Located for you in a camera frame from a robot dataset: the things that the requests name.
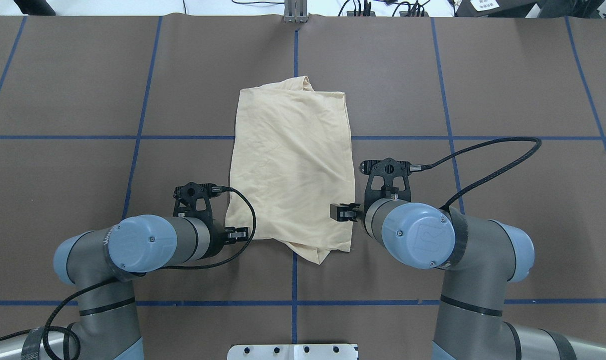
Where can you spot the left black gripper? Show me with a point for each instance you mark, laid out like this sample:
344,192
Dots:
217,240

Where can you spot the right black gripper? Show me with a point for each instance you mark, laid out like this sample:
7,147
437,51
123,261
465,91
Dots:
361,216

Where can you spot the cream long-sleeve printed shirt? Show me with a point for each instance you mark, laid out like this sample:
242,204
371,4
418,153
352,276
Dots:
292,158

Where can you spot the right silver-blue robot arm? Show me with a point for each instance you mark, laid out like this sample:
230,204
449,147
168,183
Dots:
480,257

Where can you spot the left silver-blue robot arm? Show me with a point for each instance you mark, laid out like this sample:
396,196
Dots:
100,320

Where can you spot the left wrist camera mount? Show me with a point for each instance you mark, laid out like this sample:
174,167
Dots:
193,200

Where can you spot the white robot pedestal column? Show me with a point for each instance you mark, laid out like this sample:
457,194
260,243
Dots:
319,351

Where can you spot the aluminium frame post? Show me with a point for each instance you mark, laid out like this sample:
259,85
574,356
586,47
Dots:
296,11

